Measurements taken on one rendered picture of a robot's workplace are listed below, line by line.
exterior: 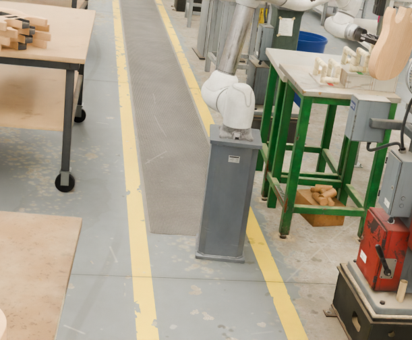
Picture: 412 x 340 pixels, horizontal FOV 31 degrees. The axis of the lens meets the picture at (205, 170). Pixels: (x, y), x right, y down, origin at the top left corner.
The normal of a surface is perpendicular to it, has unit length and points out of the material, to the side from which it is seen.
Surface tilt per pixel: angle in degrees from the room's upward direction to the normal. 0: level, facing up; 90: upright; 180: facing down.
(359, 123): 90
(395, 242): 90
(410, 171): 90
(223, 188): 90
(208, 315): 0
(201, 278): 0
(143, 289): 0
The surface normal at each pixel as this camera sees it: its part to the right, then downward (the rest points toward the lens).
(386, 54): 0.70, 0.42
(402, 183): 0.13, 0.38
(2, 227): 0.12, -0.92
